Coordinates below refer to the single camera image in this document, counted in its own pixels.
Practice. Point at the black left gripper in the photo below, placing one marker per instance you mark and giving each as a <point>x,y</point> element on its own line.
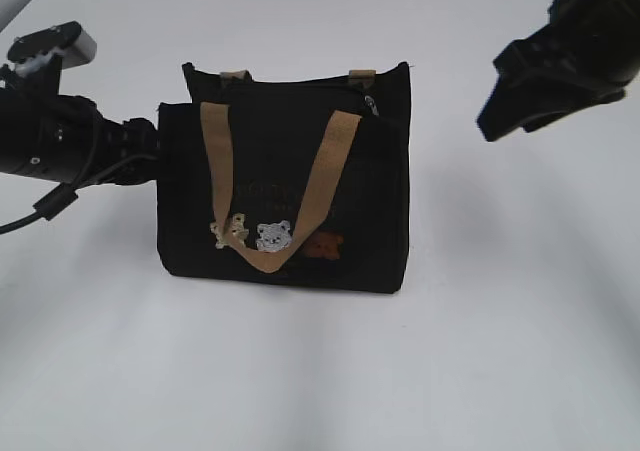
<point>99,149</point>

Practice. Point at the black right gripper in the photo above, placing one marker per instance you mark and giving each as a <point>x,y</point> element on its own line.
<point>584,57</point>

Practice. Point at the black canvas tote bag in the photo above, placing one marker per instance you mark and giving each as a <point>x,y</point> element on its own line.
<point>236,161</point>

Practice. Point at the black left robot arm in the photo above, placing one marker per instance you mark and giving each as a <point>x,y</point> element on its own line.
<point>65,139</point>

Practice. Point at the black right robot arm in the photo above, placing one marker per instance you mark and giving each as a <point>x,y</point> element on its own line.
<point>585,56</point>

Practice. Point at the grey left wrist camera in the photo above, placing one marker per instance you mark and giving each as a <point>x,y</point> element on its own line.
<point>67,44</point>

